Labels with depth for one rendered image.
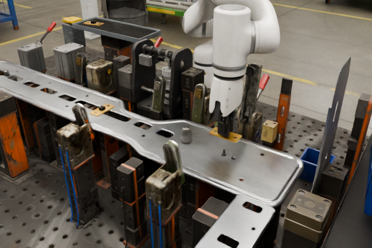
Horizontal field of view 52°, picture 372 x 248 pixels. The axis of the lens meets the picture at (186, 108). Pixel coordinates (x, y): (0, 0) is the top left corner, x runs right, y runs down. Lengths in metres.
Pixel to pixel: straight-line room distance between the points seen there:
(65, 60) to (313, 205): 1.07
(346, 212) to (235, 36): 0.45
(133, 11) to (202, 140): 3.18
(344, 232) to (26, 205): 1.02
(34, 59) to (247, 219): 1.23
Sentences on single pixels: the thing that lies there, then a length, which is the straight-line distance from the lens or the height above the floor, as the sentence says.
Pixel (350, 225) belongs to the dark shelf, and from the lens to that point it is 0.90.
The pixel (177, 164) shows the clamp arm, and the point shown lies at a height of 1.06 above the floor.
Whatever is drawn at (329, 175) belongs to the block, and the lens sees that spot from 0.93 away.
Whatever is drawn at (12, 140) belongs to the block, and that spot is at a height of 0.86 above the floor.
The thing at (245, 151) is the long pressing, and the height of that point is 1.00.
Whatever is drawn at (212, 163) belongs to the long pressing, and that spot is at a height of 1.00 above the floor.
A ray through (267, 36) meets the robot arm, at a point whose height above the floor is 1.35.
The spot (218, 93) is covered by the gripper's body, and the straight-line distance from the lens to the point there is 0.93.
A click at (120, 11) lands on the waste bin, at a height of 0.59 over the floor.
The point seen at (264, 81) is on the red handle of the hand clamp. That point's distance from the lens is 1.19.
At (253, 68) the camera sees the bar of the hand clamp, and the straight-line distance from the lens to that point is 1.07.
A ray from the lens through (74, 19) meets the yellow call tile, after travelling 1.79.
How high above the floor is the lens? 1.62
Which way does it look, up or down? 29 degrees down
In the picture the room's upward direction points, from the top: straight up
